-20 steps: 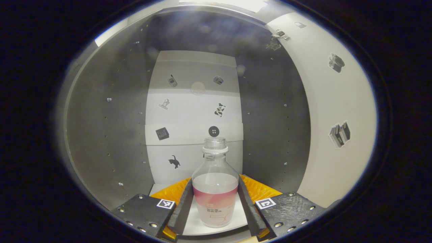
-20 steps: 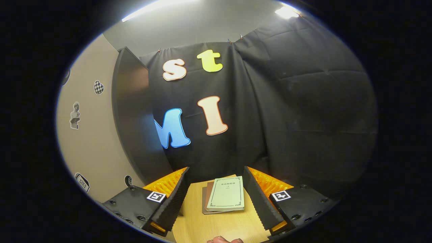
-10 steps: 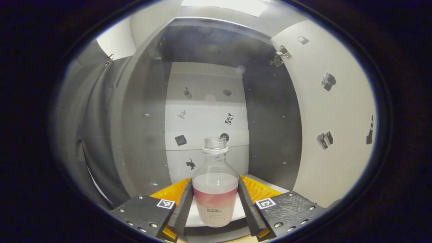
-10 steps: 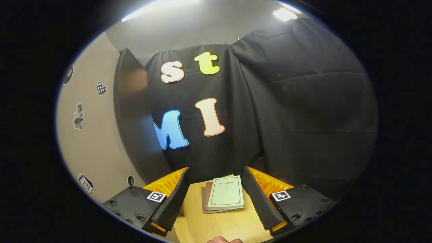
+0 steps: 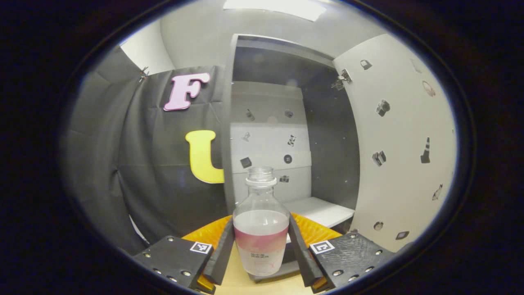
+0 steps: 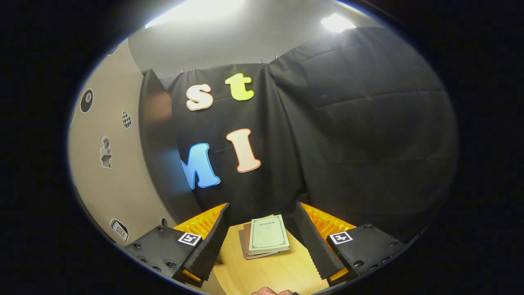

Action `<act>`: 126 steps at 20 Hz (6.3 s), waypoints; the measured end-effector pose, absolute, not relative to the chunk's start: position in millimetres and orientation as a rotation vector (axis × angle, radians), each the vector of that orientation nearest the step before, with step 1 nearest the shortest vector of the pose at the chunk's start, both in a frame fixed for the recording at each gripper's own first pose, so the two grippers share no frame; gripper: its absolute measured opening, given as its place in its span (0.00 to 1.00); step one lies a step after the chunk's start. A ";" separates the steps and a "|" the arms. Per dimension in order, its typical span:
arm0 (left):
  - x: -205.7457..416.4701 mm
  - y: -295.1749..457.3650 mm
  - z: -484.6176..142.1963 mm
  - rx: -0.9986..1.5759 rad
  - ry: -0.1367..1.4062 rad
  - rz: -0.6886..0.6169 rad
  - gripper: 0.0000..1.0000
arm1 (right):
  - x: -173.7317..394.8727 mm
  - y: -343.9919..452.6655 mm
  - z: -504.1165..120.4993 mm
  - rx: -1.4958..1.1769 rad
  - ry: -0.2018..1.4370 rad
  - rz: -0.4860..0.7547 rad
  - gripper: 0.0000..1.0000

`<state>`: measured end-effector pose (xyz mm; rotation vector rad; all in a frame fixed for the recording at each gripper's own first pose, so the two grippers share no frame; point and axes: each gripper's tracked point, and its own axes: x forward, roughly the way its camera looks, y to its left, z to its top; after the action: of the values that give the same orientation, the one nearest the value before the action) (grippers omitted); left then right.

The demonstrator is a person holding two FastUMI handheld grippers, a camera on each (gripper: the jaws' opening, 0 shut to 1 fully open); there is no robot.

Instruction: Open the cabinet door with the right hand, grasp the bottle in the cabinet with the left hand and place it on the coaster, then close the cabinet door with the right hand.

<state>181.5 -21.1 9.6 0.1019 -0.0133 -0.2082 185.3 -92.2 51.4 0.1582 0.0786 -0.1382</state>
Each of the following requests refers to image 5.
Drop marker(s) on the white cabinet shelf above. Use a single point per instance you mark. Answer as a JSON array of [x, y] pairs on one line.
[[319, 211]]

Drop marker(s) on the clear bottle with pink label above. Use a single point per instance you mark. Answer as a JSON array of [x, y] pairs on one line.
[[261, 233]]

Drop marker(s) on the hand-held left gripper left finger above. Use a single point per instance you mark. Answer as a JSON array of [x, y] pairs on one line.
[[223, 258]]

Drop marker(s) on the metal cabinet door hinge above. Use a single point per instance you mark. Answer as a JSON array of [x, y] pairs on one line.
[[342, 80]]

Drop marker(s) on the black backdrop cloth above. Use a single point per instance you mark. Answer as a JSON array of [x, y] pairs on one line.
[[155, 164]]

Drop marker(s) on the beige cabinet door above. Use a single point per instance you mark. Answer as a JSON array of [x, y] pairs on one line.
[[401, 164]]

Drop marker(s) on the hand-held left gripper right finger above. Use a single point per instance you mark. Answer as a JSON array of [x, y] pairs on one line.
[[301, 258]]

